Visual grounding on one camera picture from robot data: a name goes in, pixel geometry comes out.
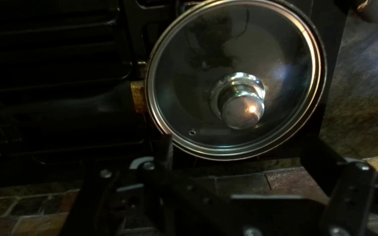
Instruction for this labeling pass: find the glass pot lid steel knob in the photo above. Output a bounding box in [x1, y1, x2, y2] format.
[145, 0, 329, 163]

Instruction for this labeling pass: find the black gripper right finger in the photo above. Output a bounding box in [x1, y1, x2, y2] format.
[302, 140, 377, 236]

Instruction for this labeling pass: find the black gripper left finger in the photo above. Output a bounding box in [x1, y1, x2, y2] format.
[137, 136, 264, 236]

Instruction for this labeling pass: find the black gas stove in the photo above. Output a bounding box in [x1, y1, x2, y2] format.
[0, 0, 179, 187]

